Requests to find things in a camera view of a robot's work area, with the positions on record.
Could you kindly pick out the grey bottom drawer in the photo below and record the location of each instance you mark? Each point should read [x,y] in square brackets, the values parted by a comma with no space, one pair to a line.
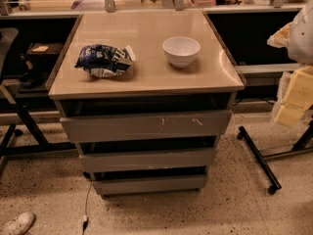
[146,185]

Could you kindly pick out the white shoe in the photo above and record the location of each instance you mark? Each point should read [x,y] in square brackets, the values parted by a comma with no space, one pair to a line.
[18,225]

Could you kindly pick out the grey top drawer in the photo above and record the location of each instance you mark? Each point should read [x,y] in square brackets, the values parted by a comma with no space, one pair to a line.
[145,126]

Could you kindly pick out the grey drawer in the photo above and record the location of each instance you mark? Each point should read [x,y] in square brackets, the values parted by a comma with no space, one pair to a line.
[148,160]
[145,126]
[146,185]

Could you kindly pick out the crumpled blue chip bag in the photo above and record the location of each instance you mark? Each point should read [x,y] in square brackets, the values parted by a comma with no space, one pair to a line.
[105,61]

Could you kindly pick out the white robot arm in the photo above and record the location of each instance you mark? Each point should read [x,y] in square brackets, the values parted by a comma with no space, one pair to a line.
[297,38]

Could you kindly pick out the yellow taped gripper finger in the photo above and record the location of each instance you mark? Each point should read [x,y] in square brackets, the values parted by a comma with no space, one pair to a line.
[295,96]

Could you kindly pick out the grey middle drawer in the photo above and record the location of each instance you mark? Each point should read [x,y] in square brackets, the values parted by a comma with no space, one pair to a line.
[148,160]

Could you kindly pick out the black wheeled stand base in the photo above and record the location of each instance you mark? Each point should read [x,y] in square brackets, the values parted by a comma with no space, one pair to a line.
[301,146]

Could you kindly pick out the grey drawer cabinet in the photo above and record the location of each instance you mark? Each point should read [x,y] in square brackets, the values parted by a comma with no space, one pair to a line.
[151,85]

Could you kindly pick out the white bowl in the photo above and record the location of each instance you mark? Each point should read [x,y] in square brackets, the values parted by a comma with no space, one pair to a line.
[180,51]

